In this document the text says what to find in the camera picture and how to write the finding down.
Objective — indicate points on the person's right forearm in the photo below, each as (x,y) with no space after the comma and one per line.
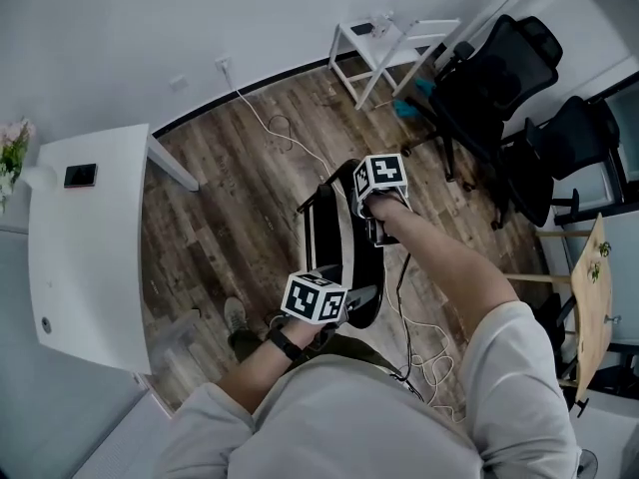
(439,262)

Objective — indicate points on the teal cloth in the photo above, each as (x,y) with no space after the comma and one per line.
(407,109)

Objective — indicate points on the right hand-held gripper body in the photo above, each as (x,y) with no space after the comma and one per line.
(382,172)

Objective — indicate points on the person's grey shoe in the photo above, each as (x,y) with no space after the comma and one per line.
(234,315)

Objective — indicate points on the black floor fan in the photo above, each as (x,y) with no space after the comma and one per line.
(589,464)

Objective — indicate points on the light wooden table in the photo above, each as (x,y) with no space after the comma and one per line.
(591,317)

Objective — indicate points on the pink flower bouquet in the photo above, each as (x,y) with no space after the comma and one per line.
(12,152)

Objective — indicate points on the black padded office chair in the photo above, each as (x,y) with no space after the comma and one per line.
(569,147)

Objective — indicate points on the clear plastic bin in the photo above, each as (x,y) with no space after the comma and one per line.
(172,342)

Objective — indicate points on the clear plastic holder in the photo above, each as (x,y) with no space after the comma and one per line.
(383,24)

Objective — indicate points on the black mesh office chair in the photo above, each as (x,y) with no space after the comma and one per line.
(499,68)

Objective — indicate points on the small white side table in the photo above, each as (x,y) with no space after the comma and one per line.
(384,50)

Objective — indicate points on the black phone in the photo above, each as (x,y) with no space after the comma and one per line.
(361,29)

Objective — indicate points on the white wall socket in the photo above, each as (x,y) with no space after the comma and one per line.
(179,82)
(223,63)

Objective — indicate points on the black wristwatch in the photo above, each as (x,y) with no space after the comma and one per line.
(287,344)

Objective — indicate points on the metal clamp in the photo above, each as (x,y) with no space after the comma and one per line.
(613,319)

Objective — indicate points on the small green plant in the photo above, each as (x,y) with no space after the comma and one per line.
(596,272)
(605,249)

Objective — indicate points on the person's dark trouser leg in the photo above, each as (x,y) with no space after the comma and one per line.
(349,349)

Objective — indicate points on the person's grey shirt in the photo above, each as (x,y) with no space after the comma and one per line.
(359,417)

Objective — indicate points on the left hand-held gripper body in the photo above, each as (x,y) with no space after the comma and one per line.
(313,298)

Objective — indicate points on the person's left forearm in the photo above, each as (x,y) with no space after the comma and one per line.
(259,372)

